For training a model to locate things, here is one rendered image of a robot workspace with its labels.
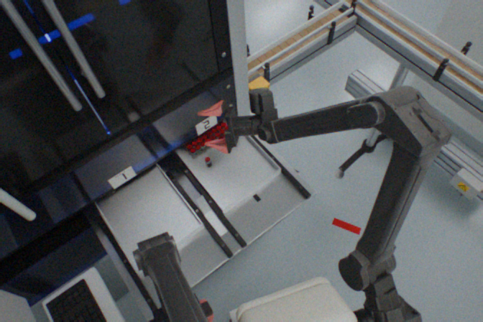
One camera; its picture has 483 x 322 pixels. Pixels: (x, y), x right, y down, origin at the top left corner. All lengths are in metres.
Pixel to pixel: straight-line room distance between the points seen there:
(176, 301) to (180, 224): 0.74
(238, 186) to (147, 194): 0.33
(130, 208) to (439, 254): 1.68
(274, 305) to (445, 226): 1.79
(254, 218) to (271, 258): 0.89
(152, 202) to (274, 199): 0.44
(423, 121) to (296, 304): 0.40
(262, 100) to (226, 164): 0.47
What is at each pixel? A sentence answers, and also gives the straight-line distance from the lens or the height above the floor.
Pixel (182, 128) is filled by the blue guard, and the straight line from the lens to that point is 1.29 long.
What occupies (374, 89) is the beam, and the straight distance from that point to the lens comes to 2.13.
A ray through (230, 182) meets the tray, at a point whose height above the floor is 0.88.
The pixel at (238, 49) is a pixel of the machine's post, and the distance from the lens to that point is 1.22.
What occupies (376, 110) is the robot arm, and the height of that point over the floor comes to 1.60.
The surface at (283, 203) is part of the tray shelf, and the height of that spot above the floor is 0.88.
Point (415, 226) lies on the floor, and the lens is 2.41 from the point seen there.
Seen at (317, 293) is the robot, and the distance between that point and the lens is 0.79.
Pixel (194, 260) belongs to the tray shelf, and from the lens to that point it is 1.29.
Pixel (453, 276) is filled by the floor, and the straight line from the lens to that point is 2.39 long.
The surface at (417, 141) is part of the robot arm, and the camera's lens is 0.65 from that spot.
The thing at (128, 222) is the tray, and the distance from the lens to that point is 1.39.
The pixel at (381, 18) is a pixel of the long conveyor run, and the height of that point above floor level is 0.96.
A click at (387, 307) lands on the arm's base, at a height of 1.23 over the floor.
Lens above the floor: 2.11
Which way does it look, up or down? 61 degrees down
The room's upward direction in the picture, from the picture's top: 7 degrees counter-clockwise
